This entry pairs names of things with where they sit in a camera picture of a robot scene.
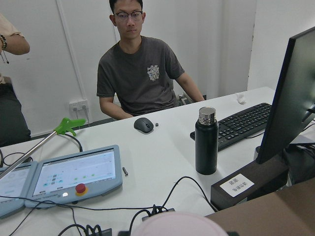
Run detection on pink plastic cup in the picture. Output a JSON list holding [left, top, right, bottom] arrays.
[[131, 212, 228, 236]]

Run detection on black computer mouse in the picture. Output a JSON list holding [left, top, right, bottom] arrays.
[[133, 118, 154, 134]]

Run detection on seated person grey shirt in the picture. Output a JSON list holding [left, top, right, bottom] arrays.
[[96, 0, 204, 120]]

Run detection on black thermos bottle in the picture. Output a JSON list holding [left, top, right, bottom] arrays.
[[195, 106, 219, 175]]

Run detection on black keyboard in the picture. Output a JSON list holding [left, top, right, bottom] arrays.
[[189, 102, 273, 152]]

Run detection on teach pendant with red button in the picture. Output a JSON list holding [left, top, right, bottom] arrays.
[[25, 145, 123, 208]]

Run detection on dark labelled box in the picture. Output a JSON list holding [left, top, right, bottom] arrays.
[[211, 157, 289, 210]]

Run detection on black computer monitor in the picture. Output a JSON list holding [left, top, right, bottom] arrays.
[[256, 28, 315, 164]]

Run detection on standing person beige shirt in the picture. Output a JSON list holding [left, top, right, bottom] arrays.
[[0, 15, 31, 147]]

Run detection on white wall socket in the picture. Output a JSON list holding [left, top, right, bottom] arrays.
[[69, 99, 88, 112]]

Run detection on green handled reacher grabber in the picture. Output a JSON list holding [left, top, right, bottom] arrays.
[[0, 117, 87, 181]]

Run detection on black cable on desk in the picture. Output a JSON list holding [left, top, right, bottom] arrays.
[[0, 176, 219, 236]]

